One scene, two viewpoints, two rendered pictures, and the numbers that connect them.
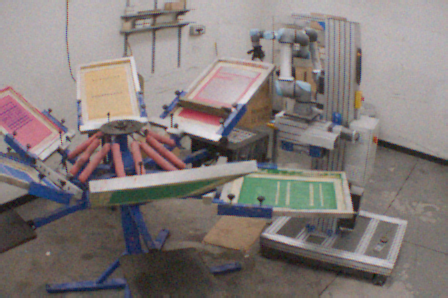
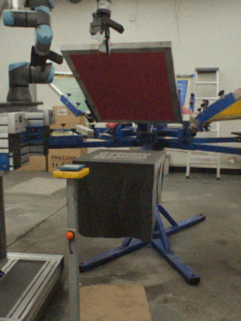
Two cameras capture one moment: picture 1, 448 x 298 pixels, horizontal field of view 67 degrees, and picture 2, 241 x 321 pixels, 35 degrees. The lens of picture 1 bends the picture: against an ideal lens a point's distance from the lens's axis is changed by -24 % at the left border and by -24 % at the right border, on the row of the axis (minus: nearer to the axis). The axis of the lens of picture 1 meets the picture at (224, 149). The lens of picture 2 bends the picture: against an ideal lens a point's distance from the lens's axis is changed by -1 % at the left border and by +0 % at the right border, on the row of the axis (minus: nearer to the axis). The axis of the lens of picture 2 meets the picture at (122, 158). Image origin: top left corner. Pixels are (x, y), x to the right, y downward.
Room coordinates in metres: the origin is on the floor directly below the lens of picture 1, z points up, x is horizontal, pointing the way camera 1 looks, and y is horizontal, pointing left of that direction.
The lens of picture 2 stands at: (5.33, -0.95, 1.28)
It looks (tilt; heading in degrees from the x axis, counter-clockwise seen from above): 9 degrees down; 155
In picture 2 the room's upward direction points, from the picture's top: straight up
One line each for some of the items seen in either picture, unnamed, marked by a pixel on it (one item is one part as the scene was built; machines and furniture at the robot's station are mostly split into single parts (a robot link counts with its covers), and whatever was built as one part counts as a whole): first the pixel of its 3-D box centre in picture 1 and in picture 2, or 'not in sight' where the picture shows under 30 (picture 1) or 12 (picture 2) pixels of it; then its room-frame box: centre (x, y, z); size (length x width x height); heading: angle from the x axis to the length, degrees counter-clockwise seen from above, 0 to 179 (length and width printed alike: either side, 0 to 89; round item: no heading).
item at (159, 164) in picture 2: (209, 153); (157, 192); (3.47, 0.12, 0.74); 0.46 x 0.04 x 0.42; 142
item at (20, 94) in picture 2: (302, 106); (19, 93); (3.01, -0.57, 1.31); 0.15 x 0.15 x 0.10
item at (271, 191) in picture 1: (266, 176); (46, 126); (2.34, -0.25, 1.05); 1.08 x 0.61 x 0.23; 82
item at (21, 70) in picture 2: (302, 90); (19, 73); (3.02, -0.56, 1.42); 0.13 x 0.12 x 0.14; 79
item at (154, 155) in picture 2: (230, 135); (122, 155); (3.35, -0.05, 0.95); 0.48 x 0.44 x 0.01; 142
